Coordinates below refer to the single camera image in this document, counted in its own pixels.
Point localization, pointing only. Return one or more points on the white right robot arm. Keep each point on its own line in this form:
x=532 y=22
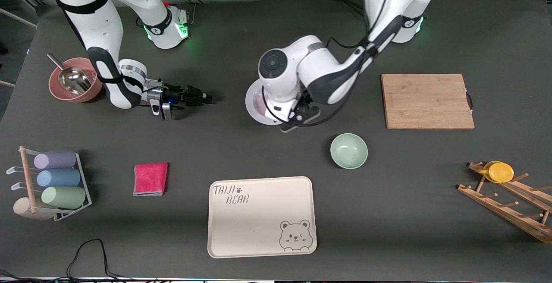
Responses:
x=95 y=20

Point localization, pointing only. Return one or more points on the pale green bowl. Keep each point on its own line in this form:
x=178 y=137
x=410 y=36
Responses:
x=348 y=150

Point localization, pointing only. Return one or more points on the yellow cup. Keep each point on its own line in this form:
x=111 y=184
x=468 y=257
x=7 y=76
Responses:
x=500 y=172

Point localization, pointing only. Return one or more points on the blue cup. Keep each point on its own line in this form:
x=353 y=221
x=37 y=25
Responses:
x=58 y=177

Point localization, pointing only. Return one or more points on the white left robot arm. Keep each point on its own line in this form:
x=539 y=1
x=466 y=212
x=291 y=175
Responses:
x=315 y=63

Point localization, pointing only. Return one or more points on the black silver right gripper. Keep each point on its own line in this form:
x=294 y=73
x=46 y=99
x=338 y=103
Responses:
x=179 y=96

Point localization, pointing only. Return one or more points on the cream tray with bear print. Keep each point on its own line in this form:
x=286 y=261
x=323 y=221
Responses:
x=254 y=227

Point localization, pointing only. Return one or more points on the white metal bar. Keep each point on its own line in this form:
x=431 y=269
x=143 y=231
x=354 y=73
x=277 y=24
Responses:
x=17 y=17
x=6 y=83

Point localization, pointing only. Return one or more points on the wooden cutting board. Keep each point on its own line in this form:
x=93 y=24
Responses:
x=424 y=102

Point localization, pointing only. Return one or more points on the metal scoop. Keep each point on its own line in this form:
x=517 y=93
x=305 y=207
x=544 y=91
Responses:
x=75 y=81

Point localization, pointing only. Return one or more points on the pink bowl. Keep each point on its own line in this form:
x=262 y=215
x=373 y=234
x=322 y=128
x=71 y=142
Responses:
x=92 y=91

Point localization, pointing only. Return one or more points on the pale lavender round plate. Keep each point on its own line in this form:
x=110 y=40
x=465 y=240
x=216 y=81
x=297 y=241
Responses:
x=253 y=106

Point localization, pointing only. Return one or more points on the green cup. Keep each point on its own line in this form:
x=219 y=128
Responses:
x=64 y=197

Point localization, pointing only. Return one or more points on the wooden peg rack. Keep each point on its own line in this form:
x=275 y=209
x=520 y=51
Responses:
x=509 y=212

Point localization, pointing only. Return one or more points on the beige cup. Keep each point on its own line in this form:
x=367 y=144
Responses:
x=23 y=210

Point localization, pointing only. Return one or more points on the pink folded cloth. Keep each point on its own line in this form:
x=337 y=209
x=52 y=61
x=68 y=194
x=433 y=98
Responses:
x=150 y=179

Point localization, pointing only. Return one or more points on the purple cup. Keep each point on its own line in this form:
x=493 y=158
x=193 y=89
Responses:
x=56 y=159

